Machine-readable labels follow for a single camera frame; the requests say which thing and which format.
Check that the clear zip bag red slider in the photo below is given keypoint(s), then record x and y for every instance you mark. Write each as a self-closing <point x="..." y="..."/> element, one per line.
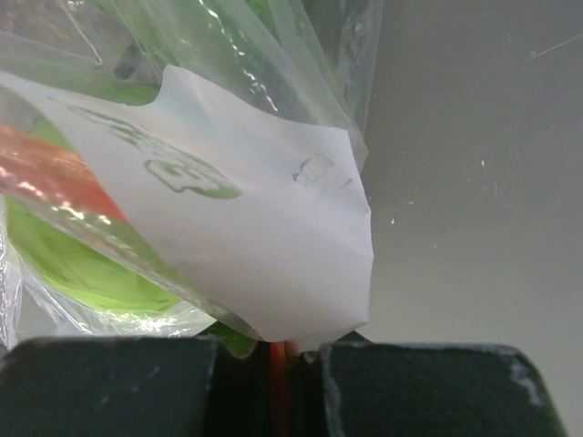
<point x="265" y="218"/>

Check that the fake cabbage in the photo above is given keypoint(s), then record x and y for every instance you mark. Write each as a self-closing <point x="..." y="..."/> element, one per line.
<point x="67" y="229"/>

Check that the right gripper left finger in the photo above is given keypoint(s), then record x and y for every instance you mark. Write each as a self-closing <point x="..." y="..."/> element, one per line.
<point x="136" y="386"/>

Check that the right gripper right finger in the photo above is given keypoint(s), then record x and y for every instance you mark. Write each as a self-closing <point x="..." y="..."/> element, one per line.
<point x="355" y="387"/>

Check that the fake green pepper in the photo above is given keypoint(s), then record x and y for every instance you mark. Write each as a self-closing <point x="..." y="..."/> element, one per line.
<point x="306" y="60"/>

